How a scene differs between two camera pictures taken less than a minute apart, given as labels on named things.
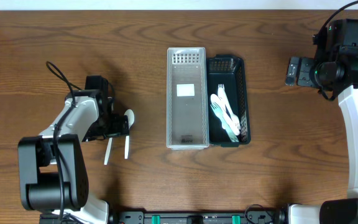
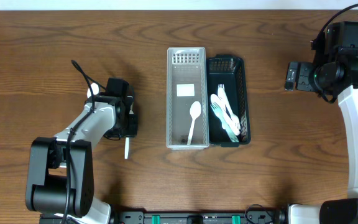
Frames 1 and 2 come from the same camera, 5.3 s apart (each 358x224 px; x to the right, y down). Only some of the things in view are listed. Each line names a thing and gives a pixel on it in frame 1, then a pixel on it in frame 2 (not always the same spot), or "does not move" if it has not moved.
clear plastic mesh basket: [187, 116] does not move
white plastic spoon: [108, 151] → [195, 110]
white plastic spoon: [227, 121] does not move
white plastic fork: [222, 94] does not move
